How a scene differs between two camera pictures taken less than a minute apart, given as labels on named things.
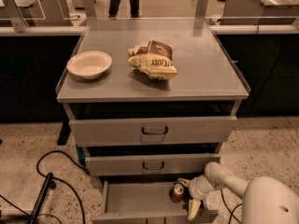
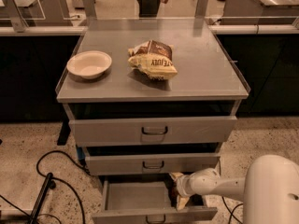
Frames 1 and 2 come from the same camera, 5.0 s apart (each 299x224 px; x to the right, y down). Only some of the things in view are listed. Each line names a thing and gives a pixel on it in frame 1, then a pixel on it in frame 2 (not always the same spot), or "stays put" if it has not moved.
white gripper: [195, 188] → [184, 186]
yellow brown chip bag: [154, 59] stays put
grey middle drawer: [149, 165] stays put
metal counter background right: [253, 5] stays put
